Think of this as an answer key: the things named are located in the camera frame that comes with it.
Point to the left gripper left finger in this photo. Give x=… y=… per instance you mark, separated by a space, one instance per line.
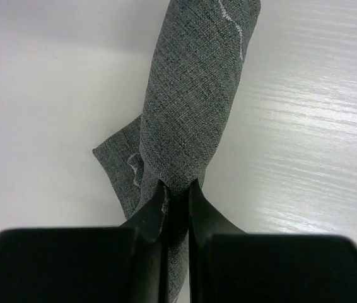
x=128 y=263

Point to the grey cloth napkin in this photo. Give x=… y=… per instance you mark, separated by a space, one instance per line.
x=193 y=79

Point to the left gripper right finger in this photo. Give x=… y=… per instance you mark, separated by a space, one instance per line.
x=229 y=265

